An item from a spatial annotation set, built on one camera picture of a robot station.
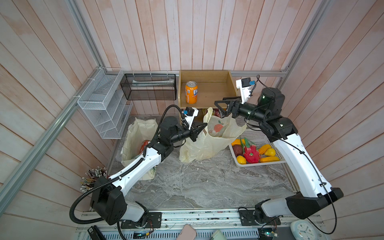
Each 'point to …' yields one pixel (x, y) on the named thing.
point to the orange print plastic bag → (219, 133)
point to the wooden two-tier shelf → (200, 89)
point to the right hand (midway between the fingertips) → (218, 102)
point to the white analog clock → (304, 229)
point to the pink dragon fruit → (251, 153)
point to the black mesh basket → (154, 87)
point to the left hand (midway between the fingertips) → (206, 127)
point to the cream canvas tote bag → (139, 132)
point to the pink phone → (187, 233)
